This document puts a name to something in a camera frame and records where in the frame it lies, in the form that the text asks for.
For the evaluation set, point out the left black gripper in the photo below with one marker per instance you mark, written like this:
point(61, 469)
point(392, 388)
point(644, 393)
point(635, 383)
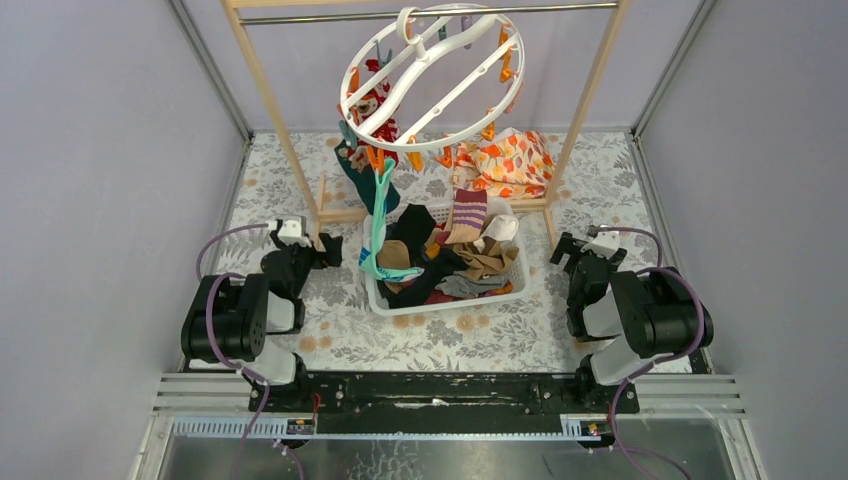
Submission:
point(317, 252)

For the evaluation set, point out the metal rack rod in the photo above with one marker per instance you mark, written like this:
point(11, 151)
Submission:
point(438, 12)

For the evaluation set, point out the red white striped sock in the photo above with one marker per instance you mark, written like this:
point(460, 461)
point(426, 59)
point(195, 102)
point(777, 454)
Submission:
point(371, 102)

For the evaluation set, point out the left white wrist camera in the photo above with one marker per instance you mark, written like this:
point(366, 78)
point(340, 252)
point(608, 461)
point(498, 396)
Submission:
point(289, 230)

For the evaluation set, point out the purple striped sock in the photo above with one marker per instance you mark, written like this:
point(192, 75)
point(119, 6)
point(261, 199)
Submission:
point(467, 216)

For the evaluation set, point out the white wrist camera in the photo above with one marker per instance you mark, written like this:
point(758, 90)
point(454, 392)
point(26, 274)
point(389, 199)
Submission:
point(605, 242)
point(289, 230)

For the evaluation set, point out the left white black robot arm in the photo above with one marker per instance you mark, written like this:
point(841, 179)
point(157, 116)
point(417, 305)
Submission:
point(232, 317)

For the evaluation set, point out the white round clip hanger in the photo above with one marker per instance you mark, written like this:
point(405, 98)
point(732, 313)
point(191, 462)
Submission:
point(452, 79)

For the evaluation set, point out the orange floral cloth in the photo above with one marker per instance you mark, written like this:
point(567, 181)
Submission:
point(515, 165)

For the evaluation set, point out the dark green sock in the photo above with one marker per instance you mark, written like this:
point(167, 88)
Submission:
point(357, 167)

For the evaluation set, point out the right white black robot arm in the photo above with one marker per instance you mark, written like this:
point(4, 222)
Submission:
point(644, 318)

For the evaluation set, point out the wooden clothes rack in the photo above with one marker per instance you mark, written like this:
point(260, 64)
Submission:
point(323, 216)

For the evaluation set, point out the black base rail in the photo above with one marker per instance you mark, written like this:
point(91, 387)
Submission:
point(374, 403)

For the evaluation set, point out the black sock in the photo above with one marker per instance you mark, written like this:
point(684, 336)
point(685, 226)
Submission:
point(413, 228)

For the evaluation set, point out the grey sock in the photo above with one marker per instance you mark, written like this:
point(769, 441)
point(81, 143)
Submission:
point(460, 286)

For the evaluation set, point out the tan brown sock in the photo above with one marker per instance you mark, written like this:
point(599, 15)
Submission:
point(496, 258)

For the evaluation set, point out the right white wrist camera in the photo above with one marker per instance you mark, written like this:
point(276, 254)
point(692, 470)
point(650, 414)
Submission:
point(605, 242)

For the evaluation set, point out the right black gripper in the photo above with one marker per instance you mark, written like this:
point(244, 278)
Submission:
point(569, 245)

